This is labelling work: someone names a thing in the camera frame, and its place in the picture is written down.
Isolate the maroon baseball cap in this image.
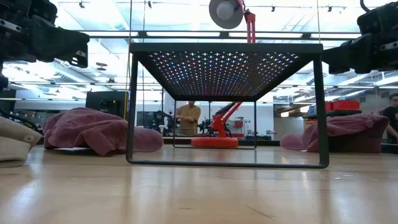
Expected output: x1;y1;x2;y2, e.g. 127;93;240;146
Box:
279;113;390;154
42;107;165;157

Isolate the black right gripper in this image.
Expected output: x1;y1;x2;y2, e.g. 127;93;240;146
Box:
322;0;398;76

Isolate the black perforated metal stand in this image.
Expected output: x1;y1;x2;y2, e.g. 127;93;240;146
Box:
126;42;330;169

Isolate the black aluminium table frame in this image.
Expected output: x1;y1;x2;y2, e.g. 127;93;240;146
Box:
37;136;398;155

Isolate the black monitor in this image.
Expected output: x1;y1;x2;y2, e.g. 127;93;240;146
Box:
85;90;127;119

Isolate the red desk lamp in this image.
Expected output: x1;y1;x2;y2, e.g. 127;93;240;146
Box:
190;0;256;149

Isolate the black storage rack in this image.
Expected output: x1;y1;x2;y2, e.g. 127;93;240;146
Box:
303;109;363;121

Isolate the beige baseball cap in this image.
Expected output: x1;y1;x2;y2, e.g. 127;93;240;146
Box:
0;116;43;169

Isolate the person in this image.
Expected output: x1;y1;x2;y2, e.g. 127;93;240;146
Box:
381;93;398;144
174;101;202;137

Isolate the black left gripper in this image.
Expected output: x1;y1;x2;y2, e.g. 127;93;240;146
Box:
0;0;90;68

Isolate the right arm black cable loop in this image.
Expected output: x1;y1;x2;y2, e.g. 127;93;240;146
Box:
359;0;373;14

